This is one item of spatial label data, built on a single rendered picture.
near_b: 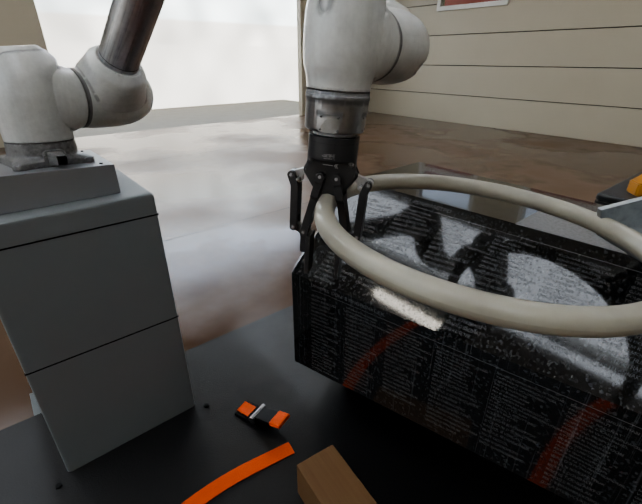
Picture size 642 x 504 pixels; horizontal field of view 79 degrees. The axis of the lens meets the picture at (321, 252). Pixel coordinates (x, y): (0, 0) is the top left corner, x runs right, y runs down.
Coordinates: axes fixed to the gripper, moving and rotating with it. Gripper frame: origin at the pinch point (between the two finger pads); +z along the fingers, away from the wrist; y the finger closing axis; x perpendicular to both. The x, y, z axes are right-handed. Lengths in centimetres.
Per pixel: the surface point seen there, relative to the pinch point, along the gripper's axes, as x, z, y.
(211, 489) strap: 5, 83, -28
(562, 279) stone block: 17.1, 4.6, 43.5
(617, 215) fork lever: 10.7, -11.0, 44.9
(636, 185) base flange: 80, -2, 80
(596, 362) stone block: 5, 13, 48
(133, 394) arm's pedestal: 16, 68, -60
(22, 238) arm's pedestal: 5, 12, -71
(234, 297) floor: 101, 85, -66
